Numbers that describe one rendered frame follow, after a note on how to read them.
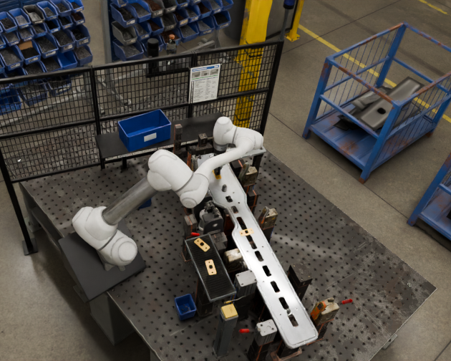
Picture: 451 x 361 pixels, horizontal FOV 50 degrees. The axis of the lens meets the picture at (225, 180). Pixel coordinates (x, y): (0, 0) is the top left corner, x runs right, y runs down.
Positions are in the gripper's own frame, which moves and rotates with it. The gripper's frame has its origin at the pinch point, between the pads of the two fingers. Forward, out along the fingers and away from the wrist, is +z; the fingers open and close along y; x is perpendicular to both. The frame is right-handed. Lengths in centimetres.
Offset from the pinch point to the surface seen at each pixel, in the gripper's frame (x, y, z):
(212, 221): -46, -23, -13
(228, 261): -65, -20, -2
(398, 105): 33, 171, 12
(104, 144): 44, -61, 2
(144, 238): -12, -51, 35
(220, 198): -18.4, -5.2, 5.3
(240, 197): -21.2, 7.5, 5.4
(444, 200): -18, 220, 90
